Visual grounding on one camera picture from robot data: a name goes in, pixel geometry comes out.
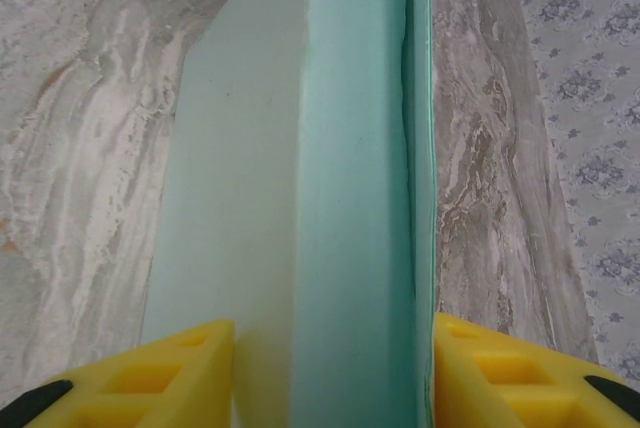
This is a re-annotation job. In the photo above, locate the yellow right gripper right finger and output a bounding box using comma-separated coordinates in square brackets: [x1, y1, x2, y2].
[433, 312, 640, 428]

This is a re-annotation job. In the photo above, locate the light blue paper box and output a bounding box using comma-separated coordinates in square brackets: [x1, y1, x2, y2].
[139, 0, 439, 428]

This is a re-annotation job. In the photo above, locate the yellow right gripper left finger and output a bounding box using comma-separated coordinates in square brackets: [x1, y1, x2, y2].
[0, 318, 236, 428]

